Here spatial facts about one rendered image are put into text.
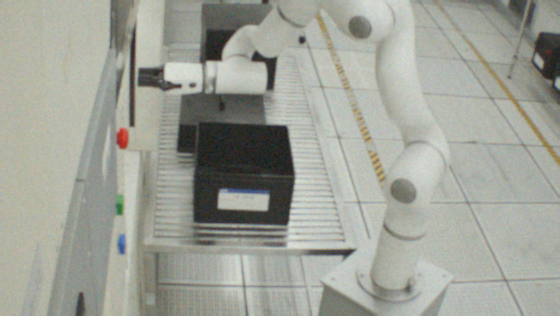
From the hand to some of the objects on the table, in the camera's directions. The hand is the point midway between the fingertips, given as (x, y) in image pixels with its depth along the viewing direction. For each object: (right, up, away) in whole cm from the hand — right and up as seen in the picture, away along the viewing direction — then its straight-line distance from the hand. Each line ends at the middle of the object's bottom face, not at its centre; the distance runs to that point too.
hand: (145, 77), depth 179 cm
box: (+17, +12, +102) cm, 104 cm away
